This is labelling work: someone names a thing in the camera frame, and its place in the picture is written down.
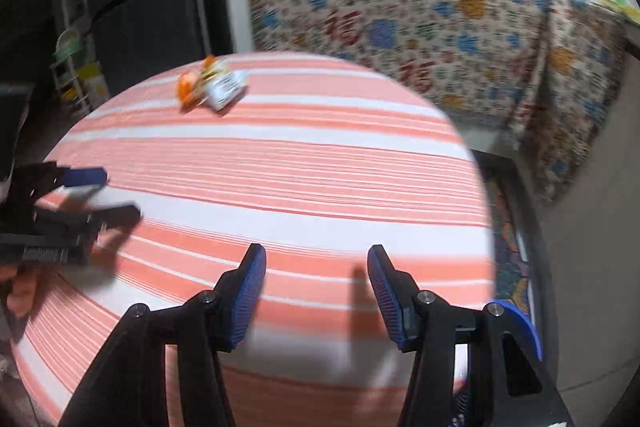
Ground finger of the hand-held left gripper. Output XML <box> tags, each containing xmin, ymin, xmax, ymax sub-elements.
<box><xmin>35</xmin><ymin>204</ymin><xmax>144</xmax><ymax>235</ymax></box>
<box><xmin>47</xmin><ymin>166</ymin><xmax>109</xmax><ymax>188</ymax></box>

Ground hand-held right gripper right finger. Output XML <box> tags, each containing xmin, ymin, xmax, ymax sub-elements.
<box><xmin>366</xmin><ymin>244</ymin><xmax>576</xmax><ymax>427</ymax></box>

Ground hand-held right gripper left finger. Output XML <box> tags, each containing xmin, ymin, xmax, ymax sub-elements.
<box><xmin>59</xmin><ymin>243</ymin><xmax>268</xmax><ymax>427</ymax></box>

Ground person's left hand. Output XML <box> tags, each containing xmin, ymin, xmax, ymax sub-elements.
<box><xmin>0</xmin><ymin>264</ymin><xmax>43</xmax><ymax>334</ymax></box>

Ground storage shelf with items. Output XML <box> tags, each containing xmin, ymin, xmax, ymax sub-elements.
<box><xmin>49</xmin><ymin>26</ymin><xmax>110</xmax><ymax>114</ymax></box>

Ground striped orange white tablecloth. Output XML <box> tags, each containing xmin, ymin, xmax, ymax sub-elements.
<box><xmin>10</xmin><ymin>53</ymin><xmax>496</xmax><ymax>427</ymax></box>

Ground patterned floor mat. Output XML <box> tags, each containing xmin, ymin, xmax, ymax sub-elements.
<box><xmin>481</xmin><ymin>151</ymin><xmax>547</xmax><ymax>310</ymax></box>

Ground orange and blue toy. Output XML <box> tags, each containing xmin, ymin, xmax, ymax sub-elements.
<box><xmin>177</xmin><ymin>56</ymin><xmax>218</xmax><ymax>110</ymax></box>

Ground small white printed packet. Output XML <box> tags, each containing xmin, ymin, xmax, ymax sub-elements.
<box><xmin>205</xmin><ymin>69</ymin><xmax>250</xmax><ymax>112</ymax></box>

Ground dark refrigerator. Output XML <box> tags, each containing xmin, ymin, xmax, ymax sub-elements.
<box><xmin>82</xmin><ymin>0</ymin><xmax>234</xmax><ymax>108</ymax></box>

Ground floral printed cloth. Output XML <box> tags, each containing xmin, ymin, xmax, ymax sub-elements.
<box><xmin>244</xmin><ymin>0</ymin><xmax>632</xmax><ymax>208</ymax></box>

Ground yellow green plastic items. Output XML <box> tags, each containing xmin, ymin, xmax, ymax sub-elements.
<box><xmin>595</xmin><ymin>0</ymin><xmax>640</xmax><ymax>22</ymax></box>

